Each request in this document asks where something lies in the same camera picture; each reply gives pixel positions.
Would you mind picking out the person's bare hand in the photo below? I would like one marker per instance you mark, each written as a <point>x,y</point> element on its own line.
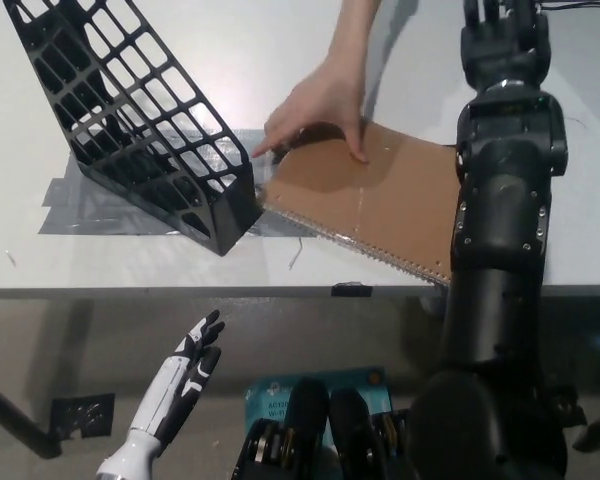
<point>325,97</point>

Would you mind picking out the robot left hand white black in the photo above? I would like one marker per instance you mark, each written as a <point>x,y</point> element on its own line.
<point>180,385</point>

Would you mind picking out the robot right hand black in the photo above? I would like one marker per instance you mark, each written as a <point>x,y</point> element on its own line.
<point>505,45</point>

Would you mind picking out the purple spiral notebook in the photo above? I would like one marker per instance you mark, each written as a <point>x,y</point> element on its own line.
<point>390,200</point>

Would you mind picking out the black plastic magazine file shelf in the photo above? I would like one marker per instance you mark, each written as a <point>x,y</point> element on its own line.
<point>230,215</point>

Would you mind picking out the robot torso black blocks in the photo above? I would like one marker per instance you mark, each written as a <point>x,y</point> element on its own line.
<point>340,440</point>

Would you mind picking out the teal cardboard box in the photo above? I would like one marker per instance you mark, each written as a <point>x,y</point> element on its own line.
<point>272,397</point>

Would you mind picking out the black floor tape mark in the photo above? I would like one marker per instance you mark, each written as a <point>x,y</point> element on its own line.
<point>570,405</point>
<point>82,415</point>

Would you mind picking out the black metal table leg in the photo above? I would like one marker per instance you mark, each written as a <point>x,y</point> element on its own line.
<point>25,422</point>

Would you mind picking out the grey duct tape patch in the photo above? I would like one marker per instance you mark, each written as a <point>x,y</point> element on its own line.
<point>105,220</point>

